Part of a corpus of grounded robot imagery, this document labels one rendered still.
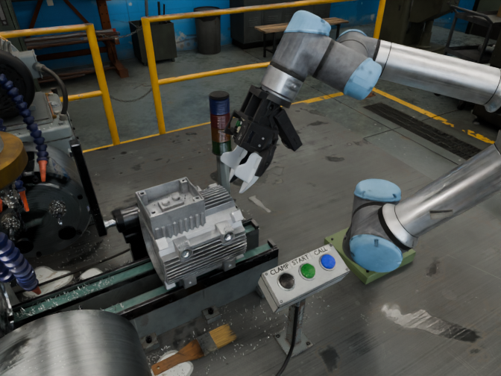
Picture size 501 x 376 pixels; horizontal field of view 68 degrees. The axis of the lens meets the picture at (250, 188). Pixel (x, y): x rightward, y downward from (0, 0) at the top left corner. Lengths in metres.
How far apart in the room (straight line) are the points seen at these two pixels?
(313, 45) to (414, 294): 0.73
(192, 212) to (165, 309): 0.26
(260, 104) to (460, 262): 0.82
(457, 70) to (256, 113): 0.41
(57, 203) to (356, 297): 0.80
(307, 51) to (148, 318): 0.67
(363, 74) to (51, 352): 0.65
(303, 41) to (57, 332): 0.60
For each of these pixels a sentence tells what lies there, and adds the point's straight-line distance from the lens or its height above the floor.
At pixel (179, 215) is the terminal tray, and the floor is 1.13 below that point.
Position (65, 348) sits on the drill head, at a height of 1.16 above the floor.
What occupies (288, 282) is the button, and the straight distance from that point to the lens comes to 0.73.
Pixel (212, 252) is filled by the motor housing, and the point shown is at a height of 1.03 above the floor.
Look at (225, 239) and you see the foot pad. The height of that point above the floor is 1.06.
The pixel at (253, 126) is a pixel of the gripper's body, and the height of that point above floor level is 1.31.
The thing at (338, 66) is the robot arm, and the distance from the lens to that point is 0.72.
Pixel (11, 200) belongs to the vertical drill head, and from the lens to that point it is 0.70.
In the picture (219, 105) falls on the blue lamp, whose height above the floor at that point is 1.19.
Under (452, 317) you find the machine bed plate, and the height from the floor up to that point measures 0.80.
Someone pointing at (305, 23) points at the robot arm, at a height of 1.48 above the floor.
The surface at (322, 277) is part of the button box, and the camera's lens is 0.77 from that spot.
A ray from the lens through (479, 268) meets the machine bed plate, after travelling 1.30.
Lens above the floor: 1.62
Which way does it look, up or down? 36 degrees down
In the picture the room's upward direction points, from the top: straight up
